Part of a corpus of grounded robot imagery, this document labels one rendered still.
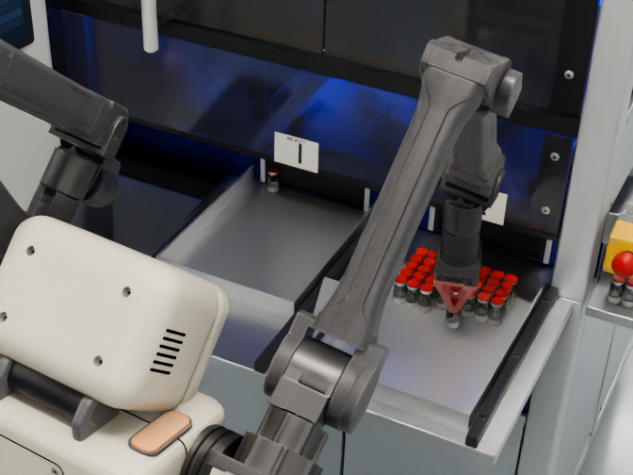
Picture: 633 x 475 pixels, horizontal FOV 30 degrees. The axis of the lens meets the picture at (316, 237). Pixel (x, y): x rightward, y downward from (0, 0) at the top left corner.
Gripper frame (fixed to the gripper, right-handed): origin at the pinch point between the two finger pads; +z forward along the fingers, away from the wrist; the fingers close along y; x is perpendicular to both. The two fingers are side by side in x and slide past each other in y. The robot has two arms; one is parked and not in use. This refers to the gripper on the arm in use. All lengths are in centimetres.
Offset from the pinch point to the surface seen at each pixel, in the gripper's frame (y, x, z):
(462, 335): 0.7, -1.8, 6.5
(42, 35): 30, 77, -24
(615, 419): 85, -39, 96
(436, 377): -10.3, 1.1, 6.4
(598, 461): 69, -35, 96
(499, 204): 17.5, -4.9, -8.1
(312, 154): 26.0, 28.1, -8.5
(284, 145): 27.3, 33.4, -8.7
